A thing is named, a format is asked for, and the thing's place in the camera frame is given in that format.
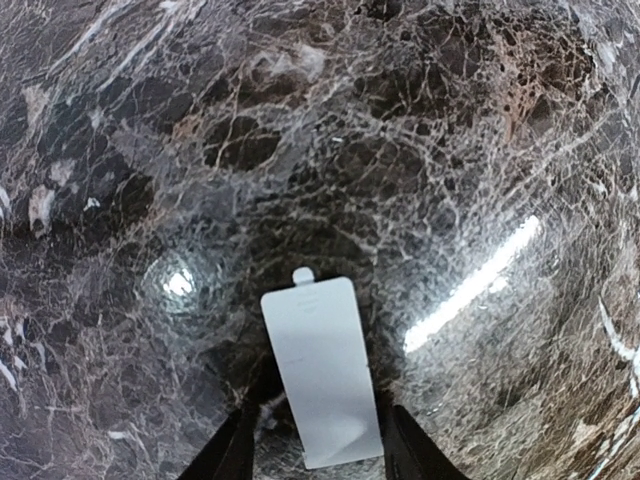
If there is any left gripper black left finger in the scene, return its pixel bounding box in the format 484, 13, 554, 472
178, 404, 259, 480

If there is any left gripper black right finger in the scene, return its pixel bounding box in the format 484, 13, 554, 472
382, 404, 468, 480

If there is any white battery cover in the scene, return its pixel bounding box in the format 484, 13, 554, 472
260, 267, 383, 469

